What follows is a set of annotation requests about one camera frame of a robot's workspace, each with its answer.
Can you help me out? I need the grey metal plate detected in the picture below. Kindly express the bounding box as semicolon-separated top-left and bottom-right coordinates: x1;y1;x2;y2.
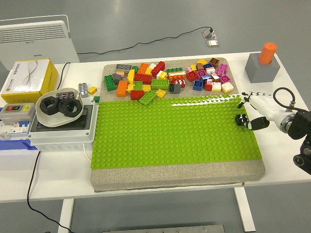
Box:
102;224;225;233

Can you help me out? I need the long black floor cable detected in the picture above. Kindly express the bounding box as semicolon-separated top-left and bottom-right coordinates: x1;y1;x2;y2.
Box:
77;26;214;55

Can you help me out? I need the red long toy brick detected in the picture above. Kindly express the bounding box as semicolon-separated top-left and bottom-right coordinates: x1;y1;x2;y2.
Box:
151;61;166;78
134;73;153;85

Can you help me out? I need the black toy brick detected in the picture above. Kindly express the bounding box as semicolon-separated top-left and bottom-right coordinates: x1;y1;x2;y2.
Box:
234;113;249;127

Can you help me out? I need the orange cylinder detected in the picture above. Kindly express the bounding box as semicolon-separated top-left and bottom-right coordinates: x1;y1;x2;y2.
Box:
258;42;278;65

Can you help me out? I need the grey block holder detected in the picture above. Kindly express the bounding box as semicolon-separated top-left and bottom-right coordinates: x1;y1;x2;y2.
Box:
244;53;280;83

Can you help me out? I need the black power cord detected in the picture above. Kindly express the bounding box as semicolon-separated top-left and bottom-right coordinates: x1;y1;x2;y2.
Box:
26;150;73;233

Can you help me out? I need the black hex nut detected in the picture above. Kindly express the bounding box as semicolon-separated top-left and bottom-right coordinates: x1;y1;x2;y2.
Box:
40;96;59;115
57;99;81;117

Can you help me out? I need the grey-brown mat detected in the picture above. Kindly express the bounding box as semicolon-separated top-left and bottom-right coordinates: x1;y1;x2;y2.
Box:
90;57;266;193

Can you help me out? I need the green studded baseplate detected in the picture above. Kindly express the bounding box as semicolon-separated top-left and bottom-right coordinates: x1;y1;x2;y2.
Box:
90;94;263;170

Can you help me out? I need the grey switch box red button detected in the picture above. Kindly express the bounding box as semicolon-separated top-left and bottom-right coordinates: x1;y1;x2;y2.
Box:
0;103;36;124

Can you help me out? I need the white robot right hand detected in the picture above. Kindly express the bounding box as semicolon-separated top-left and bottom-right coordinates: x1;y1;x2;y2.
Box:
237;91;289;132

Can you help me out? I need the green long toy brick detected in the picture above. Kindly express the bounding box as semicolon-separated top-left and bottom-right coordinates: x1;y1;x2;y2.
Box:
151;79;170;90

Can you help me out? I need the grey electrical enclosure box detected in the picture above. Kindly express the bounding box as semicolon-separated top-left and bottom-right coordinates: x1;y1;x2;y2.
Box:
28;96;99;151

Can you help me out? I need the thin black cable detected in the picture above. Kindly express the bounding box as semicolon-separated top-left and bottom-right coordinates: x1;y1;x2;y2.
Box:
57;62;71;90

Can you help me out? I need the lime green long brick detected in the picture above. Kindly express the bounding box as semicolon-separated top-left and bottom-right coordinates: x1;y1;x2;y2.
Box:
139;90;156;105

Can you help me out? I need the yellow and white carton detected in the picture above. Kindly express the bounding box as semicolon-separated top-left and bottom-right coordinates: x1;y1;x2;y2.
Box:
0;58;59;104

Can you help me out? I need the pink long toy brick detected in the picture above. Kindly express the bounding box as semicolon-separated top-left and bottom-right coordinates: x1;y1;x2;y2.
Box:
216;63;230;76

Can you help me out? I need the open silver floor socket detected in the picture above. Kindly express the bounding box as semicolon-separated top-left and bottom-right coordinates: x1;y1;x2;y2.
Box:
202;28;217;39

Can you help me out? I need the light grey toy brick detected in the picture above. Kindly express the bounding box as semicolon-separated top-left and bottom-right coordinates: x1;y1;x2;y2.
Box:
78;83;89;98

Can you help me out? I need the blue plastic box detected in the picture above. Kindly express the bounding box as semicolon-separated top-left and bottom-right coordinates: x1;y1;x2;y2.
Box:
0;138;39;152

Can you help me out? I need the white table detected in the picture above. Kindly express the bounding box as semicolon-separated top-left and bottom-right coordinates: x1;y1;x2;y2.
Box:
0;50;311;233

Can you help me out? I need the white bowl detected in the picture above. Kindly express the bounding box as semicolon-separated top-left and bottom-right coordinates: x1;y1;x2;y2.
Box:
35;87;85;128

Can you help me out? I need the white cable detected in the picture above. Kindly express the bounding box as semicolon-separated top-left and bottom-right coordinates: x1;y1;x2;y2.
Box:
82;143;93;161

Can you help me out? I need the red square toy brick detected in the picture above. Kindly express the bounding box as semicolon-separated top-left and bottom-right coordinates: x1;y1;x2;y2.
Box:
186;71;199;83

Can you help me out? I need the dark grey toy brick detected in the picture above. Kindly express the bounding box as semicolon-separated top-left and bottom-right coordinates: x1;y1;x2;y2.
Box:
169;83;182;95

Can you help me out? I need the small black circuit board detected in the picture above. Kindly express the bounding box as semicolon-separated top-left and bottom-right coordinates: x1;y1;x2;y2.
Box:
56;90;74;100

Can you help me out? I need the white panel heater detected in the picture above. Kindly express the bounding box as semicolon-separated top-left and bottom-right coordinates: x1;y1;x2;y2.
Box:
0;15;80;71

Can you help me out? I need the white circuit breaker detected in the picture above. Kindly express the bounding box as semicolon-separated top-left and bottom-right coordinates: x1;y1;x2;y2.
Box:
0;120;32;141

